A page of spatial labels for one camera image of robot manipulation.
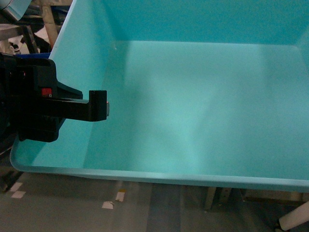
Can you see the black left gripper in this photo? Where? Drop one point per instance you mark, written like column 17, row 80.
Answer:
column 36, row 104

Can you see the teal plastic bin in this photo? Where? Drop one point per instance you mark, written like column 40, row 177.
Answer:
column 201, row 92

